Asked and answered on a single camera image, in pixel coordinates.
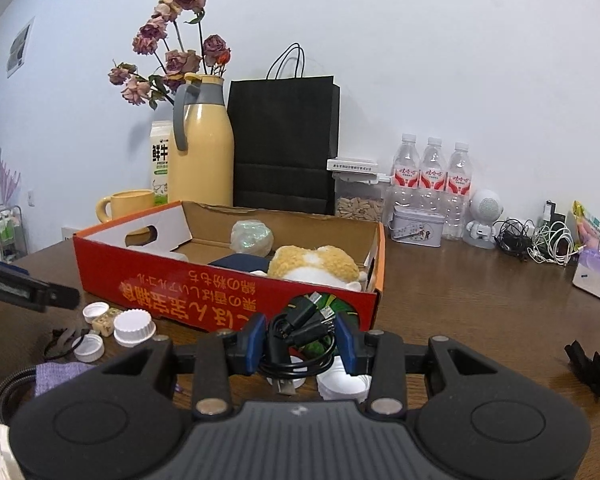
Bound small printed tin box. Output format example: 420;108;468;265
388;206;445;250

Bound metal storage rack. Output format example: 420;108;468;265
0;204;28;263

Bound black USB cable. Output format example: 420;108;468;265
257;292;341;393

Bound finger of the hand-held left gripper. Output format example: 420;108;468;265
0;255;81;312

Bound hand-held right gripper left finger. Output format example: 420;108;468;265
100;312;269;418

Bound yellow white plush hamster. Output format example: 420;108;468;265
267;245;368;292

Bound black cable tangle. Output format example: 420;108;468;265
494;217;536;261

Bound white milk carton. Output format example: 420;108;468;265
150;120;173;206

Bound black cloth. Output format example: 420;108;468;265
564;340;600;401

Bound yellow mug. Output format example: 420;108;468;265
96;190;156;223

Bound black elastic hair ties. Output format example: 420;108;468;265
42;326;88;361

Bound clear water bottle red label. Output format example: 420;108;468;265
420;136;448;213
442;141;472;241
391;133;422;211

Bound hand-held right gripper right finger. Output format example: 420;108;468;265
332;312;501;418

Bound clear plastic wrap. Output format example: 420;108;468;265
230;220;275;257

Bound yellow thermos jug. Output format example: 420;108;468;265
167;73;235;207

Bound small white bottle cap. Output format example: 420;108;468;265
82;302;111;323
72;334;105;363
315;360;373;402

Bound white cable bundle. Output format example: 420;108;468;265
526;220;581;266

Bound navy zip pouch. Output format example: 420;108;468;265
207;254;271;277

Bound white robot-shaped speaker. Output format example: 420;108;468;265
462;189;503;250

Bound purple coral ornament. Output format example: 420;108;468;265
0;147;22;208

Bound clear seed container white lid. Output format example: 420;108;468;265
326;157;391;223

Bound black paper bag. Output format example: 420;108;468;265
226;42;341;216

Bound beige patterned cube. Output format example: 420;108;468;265
91;312;121;337

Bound dried pink rose bouquet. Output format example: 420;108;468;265
107;0;232;111

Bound red cardboard box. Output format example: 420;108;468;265
72;200;386;333

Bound large white ribbed lid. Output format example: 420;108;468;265
112;310;157;347

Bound colourful snack bag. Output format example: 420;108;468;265
571;200;600;251

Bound wall poster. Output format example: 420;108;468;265
5;16;35;78

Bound purple tissue pack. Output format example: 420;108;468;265
571;240;600;303

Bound purple woven cloth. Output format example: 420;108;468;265
34;361;98;397

